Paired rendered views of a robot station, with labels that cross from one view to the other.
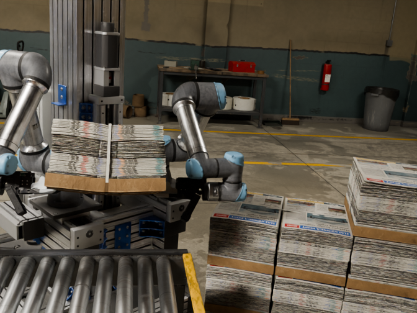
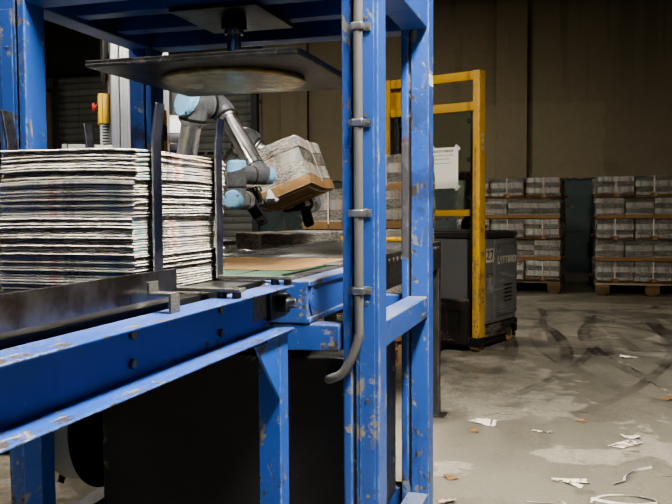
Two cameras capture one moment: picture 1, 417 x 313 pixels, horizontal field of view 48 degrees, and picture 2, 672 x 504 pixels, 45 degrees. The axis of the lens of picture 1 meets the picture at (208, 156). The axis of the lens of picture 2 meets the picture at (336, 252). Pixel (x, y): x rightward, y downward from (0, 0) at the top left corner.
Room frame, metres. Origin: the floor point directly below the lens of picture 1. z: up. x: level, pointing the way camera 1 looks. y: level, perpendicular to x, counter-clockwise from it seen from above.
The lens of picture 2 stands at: (-0.21, 3.49, 0.95)
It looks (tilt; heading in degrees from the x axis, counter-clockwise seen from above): 3 degrees down; 297
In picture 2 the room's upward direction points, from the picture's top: straight up
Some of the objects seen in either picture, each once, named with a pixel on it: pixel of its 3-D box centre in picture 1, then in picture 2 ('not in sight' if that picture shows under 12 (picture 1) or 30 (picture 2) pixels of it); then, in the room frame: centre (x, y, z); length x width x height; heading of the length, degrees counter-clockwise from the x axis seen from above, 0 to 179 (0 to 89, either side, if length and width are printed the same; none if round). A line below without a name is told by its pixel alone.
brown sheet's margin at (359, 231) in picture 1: (383, 217); (342, 224); (1.87, -0.76, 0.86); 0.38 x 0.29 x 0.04; 170
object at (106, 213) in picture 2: not in sight; (120, 219); (0.90, 2.23, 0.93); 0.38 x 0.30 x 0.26; 100
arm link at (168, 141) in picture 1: (159, 149); not in sight; (2.23, 0.24, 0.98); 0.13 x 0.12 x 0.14; 112
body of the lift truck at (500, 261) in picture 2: not in sight; (459, 284); (1.61, -2.14, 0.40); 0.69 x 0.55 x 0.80; 169
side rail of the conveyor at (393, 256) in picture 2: not in sight; (406, 263); (0.93, 0.62, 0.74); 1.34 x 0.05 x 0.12; 100
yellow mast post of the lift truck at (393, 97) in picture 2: not in sight; (393, 205); (2.00, -1.83, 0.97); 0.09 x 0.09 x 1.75; 79
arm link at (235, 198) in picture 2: not in sight; (236, 199); (1.55, 0.83, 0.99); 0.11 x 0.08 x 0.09; 100
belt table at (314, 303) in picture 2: not in sight; (237, 283); (1.00, 1.67, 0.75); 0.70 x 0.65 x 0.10; 100
